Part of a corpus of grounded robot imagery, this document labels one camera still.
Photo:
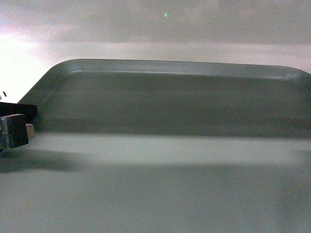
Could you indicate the grey rectangular serving tray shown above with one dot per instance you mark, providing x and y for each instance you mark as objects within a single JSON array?
[{"x": 162, "y": 147}]

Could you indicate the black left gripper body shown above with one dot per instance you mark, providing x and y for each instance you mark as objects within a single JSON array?
[{"x": 13, "y": 131}]

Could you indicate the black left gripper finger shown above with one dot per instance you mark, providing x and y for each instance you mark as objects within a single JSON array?
[{"x": 29, "y": 111}]

